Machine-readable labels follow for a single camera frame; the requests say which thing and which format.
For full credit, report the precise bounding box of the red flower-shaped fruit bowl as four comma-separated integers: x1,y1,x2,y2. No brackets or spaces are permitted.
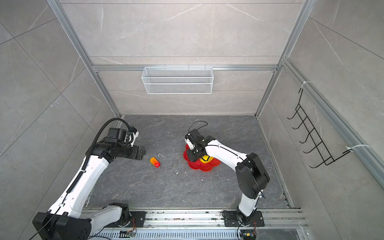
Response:
183,144,221,172

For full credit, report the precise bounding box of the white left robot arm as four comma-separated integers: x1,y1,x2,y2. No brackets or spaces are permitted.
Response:
33,118,145,240

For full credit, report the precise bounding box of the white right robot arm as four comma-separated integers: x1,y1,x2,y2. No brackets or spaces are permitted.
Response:
185,129,270,223

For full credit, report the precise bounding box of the small orange red fake fruit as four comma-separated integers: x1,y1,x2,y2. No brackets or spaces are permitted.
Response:
150,157,161,168

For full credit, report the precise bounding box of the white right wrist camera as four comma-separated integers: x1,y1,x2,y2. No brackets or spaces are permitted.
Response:
185,133,195,150

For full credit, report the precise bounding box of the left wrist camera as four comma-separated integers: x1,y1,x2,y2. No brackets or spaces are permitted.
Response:
106,128,139,147

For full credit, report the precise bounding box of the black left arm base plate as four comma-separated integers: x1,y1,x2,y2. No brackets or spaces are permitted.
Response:
109,211,147,229

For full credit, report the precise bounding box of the white wire mesh basket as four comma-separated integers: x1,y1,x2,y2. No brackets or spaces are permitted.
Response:
142,68,214,95

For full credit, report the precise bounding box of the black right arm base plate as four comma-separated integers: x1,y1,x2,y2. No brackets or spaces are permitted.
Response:
222,210,265,228

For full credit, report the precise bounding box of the aluminium horizontal wall rail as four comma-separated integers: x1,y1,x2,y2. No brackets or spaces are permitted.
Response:
92,64,278,72

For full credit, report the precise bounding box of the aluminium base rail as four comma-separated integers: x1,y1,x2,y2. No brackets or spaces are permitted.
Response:
89,209,313,240

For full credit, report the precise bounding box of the black wire hook rack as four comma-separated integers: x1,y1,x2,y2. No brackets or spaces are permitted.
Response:
287,87,361,169

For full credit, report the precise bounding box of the aluminium right wall rail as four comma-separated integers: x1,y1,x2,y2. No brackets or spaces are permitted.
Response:
282,58,384,187

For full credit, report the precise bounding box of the aluminium corner frame post left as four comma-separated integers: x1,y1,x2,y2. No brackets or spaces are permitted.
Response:
47,0,122,117

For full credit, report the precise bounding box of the aluminium corner frame post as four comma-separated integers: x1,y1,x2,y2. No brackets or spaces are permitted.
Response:
47,0,122,117
255,0,317,120

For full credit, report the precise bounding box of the aluminium corner frame post right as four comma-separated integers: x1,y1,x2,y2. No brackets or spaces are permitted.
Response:
255,0,317,120

